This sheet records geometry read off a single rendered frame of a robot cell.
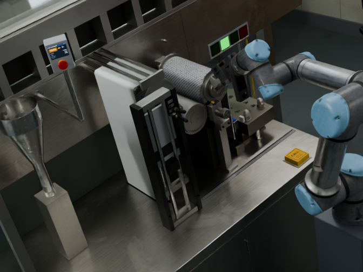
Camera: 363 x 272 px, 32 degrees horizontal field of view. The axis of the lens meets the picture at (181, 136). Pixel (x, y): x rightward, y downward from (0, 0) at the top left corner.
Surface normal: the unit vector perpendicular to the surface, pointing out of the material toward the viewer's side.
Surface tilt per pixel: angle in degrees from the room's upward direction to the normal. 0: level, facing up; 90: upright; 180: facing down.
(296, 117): 0
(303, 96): 0
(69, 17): 90
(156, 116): 90
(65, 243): 90
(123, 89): 90
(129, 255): 0
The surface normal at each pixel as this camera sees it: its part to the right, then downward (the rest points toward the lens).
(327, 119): -0.86, 0.33
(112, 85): -0.73, 0.50
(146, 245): -0.19, -0.80
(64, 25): 0.65, 0.32
